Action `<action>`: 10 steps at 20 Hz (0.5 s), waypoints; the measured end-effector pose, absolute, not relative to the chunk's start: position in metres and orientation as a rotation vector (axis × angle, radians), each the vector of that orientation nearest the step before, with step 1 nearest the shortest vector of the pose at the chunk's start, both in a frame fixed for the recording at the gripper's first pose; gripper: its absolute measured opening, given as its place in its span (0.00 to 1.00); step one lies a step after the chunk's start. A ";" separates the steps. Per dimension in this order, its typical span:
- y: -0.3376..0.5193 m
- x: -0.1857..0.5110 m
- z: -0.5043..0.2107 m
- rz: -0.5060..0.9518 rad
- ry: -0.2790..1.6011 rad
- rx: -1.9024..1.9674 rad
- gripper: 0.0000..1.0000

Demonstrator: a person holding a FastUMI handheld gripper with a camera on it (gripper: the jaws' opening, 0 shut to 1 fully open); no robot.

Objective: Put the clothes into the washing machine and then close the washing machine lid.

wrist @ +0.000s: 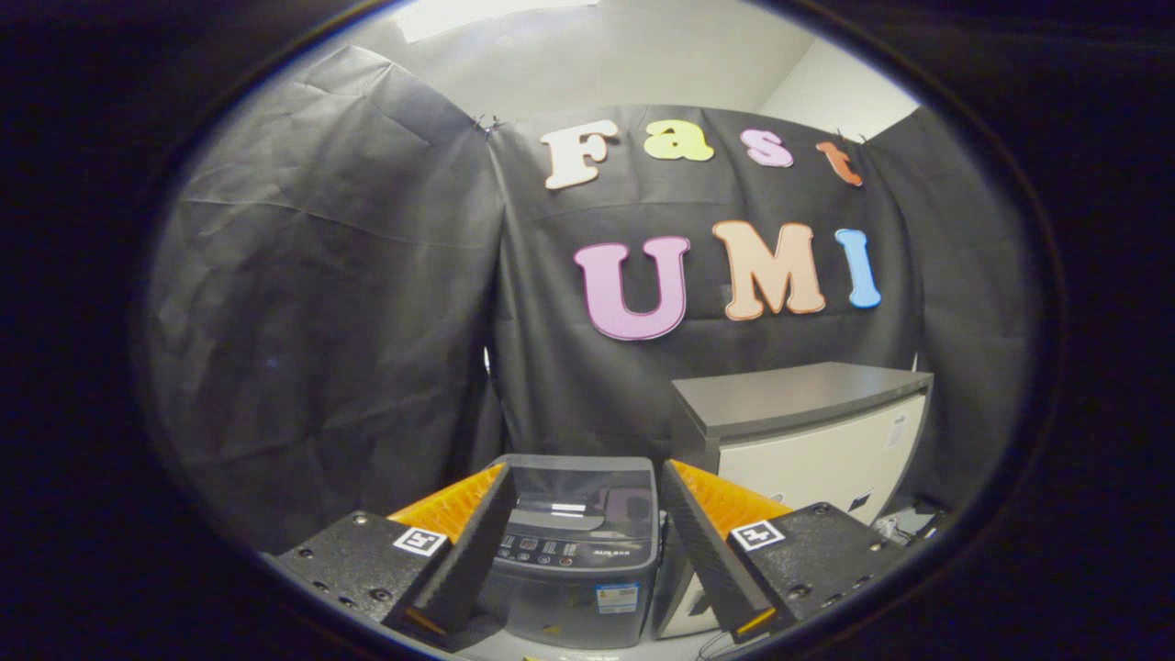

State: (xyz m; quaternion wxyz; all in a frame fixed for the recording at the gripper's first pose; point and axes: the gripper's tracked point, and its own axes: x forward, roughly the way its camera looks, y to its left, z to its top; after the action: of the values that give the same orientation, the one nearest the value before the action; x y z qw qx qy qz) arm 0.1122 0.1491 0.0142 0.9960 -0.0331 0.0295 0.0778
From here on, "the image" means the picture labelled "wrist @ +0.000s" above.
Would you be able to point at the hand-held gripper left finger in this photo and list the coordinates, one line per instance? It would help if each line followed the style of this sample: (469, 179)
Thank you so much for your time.
(477, 551)

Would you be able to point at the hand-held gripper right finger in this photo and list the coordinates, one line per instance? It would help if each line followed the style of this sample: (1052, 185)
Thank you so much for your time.
(702, 551)

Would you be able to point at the grey washing machine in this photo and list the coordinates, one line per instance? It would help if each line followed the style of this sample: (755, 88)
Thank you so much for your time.
(560, 610)

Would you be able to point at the white cabinet with grey top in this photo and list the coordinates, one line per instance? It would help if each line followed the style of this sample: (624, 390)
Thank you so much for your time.
(808, 459)

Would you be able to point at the black backdrop cloth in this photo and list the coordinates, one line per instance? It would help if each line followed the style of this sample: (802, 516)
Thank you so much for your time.
(321, 321)

